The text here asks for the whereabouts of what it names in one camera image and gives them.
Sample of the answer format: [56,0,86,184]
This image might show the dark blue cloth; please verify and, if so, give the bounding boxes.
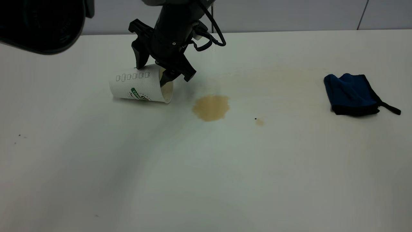
[323,73,401,117]

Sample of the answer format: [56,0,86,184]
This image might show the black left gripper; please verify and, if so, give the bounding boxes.
[129,19,197,87]

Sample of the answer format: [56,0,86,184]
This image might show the white paper coffee cup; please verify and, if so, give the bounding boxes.
[109,63,174,104]

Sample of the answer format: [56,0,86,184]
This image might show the black camera cable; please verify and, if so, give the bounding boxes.
[193,0,226,52]

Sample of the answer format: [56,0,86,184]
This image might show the brown coffee spill puddle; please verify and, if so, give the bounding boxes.
[192,95,231,122]

